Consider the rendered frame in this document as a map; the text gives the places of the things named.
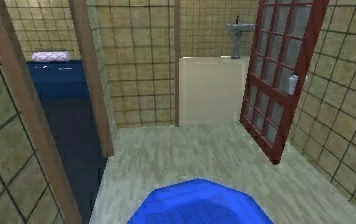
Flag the white door handle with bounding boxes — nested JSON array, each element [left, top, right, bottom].
[[287, 74, 309, 96]]

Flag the grey pedestal sink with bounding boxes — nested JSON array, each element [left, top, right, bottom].
[[225, 22, 256, 60]]

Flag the red glass-paned room door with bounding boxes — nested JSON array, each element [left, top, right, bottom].
[[239, 0, 330, 166]]

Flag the dark blue bed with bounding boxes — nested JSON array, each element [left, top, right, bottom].
[[25, 59, 89, 101]]

